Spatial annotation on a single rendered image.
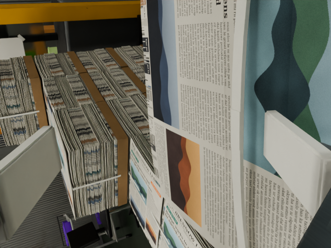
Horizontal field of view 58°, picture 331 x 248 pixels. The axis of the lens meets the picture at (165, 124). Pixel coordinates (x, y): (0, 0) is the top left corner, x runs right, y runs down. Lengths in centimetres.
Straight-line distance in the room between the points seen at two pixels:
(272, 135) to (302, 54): 5
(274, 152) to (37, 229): 833
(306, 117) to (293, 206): 6
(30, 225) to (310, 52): 838
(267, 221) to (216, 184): 6
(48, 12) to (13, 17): 20
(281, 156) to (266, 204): 7
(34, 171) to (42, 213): 833
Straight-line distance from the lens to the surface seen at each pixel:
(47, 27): 521
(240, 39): 20
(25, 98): 164
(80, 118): 127
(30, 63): 174
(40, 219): 848
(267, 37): 20
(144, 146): 110
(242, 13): 20
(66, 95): 143
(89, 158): 114
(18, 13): 203
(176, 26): 29
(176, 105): 30
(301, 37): 18
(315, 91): 18
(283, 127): 17
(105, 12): 212
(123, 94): 142
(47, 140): 18
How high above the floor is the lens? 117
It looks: 25 degrees down
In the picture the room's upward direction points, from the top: 103 degrees counter-clockwise
